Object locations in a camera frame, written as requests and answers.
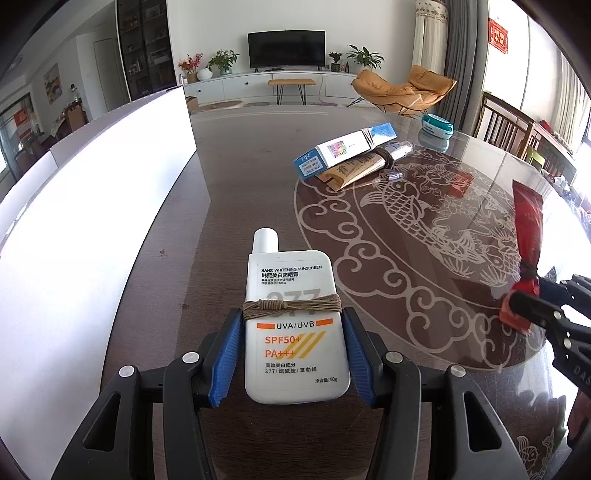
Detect orange bench stool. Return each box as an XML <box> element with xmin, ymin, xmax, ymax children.
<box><xmin>268</xmin><ymin>78</ymin><xmax>317</xmax><ymax>106</ymax></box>

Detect white door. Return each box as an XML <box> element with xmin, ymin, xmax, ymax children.
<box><xmin>92</xmin><ymin>38</ymin><xmax>122</xmax><ymax>114</ymax></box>

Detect white sunscreen bottle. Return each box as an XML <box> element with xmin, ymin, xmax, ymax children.
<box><xmin>244</xmin><ymin>227</ymin><xmax>350</xmax><ymax>406</ymax></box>

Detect shiny red packet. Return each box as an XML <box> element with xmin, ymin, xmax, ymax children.
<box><xmin>512</xmin><ymin>180</ymin><xmax>544</xmax><ymax>271</ymax></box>

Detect teal round container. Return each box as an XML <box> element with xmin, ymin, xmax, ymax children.
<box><xmin>421</xmin><ymin>113</ymin><xmax>455</xmax><ymax>139</ymax></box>

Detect white television cabinet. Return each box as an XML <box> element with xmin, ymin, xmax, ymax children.
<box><xmin>185</xmin><ymin>69</ymin><xmax>365</xmax><ymax>109</ymax></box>

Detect wooden dining chair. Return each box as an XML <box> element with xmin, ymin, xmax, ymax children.
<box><xmin>62</xmin><ymin>104</ymin><xmax>88</xmax><ymax>137</ymax></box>

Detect cluttered wooden sideboard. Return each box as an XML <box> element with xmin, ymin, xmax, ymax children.
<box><xmin>526</xmin><ymin>117</ymin><xmax>591</xmax><ymax>222</ymax></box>

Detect red wall decoration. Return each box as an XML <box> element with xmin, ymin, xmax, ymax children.
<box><xmin>488</xmin><ymin>18</ymin><xmax>509</xmax><ymax>55</ymax></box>

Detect large leafy potted plant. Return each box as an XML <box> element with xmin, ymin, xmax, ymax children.
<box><xmin>346</xmin><ymin>45</ymin><xmax>385</xmax><ymax>75</ymax></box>

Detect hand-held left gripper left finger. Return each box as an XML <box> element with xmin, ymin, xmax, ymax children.
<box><xmin>60</xmin><ymin>307</ymin><xmax>245</xmax><ymax>480</ymax></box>

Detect orange lounge chair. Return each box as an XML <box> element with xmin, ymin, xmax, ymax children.
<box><xmin>351</xmin><ymin>65</ymin><xmax>458</xmax><ymax>116</ymax></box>

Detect green potted plant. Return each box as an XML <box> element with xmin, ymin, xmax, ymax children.
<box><xmin>208</xmin><ymin>49</ymin><xmax>240</xmax><ymax>76</ymax></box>

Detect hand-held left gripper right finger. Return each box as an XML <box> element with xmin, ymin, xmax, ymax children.
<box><xmin>342</xmin><ymin>307</ymin><xmax>529</xmax><ymax>480</ymax></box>

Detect red packet with gold emblem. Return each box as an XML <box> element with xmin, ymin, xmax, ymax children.
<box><xmin>499</xmin><ymin>274</ymin><xmax>541</xmax><ymax>334</ymax></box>

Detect black television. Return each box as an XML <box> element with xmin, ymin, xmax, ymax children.
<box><xmin>247</xmin><ymin>30</ymin><xmax>326</xmax><ymax>72</ymax></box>

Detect brown tube with clear cap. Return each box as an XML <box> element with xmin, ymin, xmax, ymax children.
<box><xmin>323</xmin><ymin>141</ymin><xmax>415</xmax><ymax>192</ymax></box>

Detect tall dark display cabinet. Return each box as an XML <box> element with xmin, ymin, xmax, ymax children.
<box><xmin>115</xmin><ymin>0</ymin><xmax>178</xmax><ymax>102</ymax></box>

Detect grey curtain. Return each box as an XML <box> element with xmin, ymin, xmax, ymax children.
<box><xmin>441</xmin><ymin>0</ymin><xmax>490</xmax><ymax>134</ymax></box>

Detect covered floor air conditioner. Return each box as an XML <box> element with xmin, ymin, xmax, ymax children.
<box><xmin>413</xmin><ymin>0</ymin><xmax>448</xmax><ymax>84</ymax></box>

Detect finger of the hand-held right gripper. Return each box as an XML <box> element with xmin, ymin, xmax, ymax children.
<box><xmin>509</xmin><ymin>288</ymin><xmax>573</xmax><ymax>333</ymax></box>
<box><xmin>538</xmin><ymin>274</ymin><xmax>591</xmax><ymax>319</ymax></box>

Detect blue and white carton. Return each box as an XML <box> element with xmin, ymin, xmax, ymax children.
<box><xmin>294</xmin><ymin>124</ymin><xmax>398</xmax><ymax>181</ymax></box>

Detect red flower arrangement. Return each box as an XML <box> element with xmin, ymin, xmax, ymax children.
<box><xmin>178</xmin><ymin>53</ymin><xmax>204</xmax><ymax>84</ymax></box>

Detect framed wall painting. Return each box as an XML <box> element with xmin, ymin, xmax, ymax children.
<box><xmin>44</xmin><ymin>63</ymin><xmax>63</xmax><ymax>103</ymax></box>

